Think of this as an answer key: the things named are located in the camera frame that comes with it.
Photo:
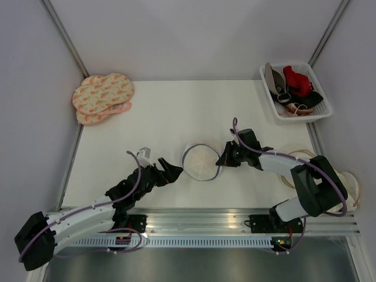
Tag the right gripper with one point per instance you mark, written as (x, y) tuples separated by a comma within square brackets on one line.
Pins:
[(225, 160)]

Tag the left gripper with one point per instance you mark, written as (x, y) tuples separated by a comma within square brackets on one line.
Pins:
[(171, 174)]

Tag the white mesh laundry bag blue zipper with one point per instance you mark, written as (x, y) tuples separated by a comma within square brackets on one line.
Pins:
[(201, 179)]

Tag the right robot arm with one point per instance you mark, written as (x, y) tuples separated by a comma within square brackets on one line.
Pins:
[(317, 185)]

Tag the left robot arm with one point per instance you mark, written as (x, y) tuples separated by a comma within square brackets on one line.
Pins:
[(42, 236)]

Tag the beige grey bra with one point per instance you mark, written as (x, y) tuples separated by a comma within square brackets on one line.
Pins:
[(275, 80)]

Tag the floral laundry bag bottom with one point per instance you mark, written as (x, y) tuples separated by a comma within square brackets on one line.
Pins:
[(88, 120)]

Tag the floral laundry bag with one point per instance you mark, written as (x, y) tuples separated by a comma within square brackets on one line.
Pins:
[(88, 120), (99, 92)]

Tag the red bra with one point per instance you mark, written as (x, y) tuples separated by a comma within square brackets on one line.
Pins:
[(297, 83)]

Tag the floral laundry bag top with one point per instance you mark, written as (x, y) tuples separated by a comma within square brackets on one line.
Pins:
[(99, 92)]

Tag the cream laundry bag right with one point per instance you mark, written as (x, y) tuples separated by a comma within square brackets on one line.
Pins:
[(352, 187)]

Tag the white plastic basket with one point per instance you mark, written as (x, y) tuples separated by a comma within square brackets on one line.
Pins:
[(322, 110)]

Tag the aluminium mounting rail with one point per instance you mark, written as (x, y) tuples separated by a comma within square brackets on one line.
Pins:
[(230, 222)]

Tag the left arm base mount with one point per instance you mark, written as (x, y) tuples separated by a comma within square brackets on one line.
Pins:
[(137, 222)]

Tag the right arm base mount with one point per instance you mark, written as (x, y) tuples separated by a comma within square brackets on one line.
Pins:
[(261, 224)]

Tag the white slotted cable duct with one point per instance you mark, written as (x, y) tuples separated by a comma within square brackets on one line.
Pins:
[(177, 241)]

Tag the right aluminium frame post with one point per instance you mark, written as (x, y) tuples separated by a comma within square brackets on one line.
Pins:
[(333, 23)]

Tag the aluminium frame post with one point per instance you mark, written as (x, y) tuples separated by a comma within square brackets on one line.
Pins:
[(63, 34), (333, 23)]

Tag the left aluminium frame post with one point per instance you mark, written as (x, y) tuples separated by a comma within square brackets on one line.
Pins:
[(63, 34)]

